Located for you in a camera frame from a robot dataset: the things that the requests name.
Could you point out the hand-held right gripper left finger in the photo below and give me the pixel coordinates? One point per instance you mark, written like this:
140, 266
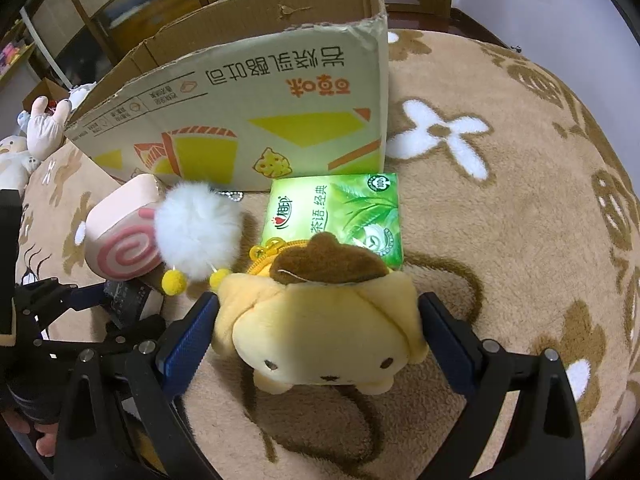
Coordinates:
187, 345

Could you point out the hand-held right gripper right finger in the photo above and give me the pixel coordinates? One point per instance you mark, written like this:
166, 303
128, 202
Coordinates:
450, 345

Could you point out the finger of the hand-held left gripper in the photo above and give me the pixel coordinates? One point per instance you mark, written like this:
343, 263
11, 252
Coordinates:
125, 334
82, 296

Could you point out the small black object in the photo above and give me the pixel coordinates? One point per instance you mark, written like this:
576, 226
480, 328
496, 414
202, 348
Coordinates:
130, 302

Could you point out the pink swirl roll plush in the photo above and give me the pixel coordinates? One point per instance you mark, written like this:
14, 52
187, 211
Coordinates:
120, 240

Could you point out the white fluffy pompom charm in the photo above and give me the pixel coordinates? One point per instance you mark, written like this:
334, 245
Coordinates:
197, 230

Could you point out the yellow plush dog pouch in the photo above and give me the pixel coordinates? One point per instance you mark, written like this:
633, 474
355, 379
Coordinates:
310, 330

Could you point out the green tissue pack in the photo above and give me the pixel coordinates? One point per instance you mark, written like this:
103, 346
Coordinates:
350, 210

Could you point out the printed cardboard box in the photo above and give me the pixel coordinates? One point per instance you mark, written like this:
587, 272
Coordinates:
300, 85

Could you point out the person's left hand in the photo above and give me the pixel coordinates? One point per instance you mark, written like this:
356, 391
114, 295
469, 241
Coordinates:
30, 405

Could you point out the brown floral blanket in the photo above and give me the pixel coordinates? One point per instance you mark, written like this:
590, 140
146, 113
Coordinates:
500, 260

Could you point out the white pink plush toy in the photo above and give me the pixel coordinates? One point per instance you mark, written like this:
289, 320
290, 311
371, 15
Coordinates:
45, 127

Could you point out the open brown cardboard box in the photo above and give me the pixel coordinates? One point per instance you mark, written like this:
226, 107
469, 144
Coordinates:
50, 89

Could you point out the wooden wardrobe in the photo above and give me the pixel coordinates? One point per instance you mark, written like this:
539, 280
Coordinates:
125, 25

